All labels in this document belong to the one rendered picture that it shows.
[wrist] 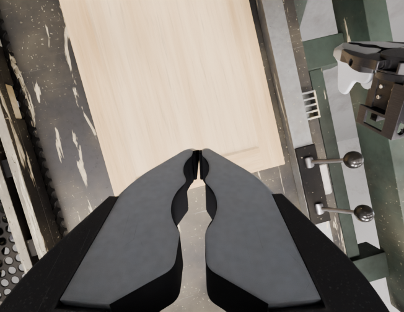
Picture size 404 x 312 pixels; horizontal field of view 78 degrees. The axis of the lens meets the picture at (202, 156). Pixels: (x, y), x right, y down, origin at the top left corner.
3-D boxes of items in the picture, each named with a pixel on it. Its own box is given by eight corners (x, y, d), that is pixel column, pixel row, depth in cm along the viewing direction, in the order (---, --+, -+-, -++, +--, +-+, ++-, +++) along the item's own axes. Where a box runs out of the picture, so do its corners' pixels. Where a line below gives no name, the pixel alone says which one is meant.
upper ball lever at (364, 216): (316, 197, 65) (375, 202, 53) (320, 212, 65) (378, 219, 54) (308, 203, 63) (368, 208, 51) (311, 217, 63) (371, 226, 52)
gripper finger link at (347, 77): (313, 85, 38) (357, 106, 30) (318, 44, 35) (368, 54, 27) (331, 82, 39) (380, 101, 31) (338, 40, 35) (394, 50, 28)
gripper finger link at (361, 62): (329, 63, 32) (387, 80, 24) (331, 51, 31) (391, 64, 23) (362, 57, 32) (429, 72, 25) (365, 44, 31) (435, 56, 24)
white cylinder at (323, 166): (328, 190, 68) (321, 161, 67) (334, 192, 65) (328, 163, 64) (317, 193, 68) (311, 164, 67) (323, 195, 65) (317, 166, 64)
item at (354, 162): (307, 153, 64) (365, 148, 52) (310, 167, 64) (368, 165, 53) (298, 156, 62) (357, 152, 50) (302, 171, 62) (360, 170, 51)
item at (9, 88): (12, 85, 59) (3, 83, 56) (22, 118, 60) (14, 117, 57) (-1, 88, 59) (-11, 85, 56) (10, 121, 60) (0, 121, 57)
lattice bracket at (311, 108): (308, 91, 66) (315, 89, 63) (314, 117, 66) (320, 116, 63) (294, 95, 66) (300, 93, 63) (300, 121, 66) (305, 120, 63)
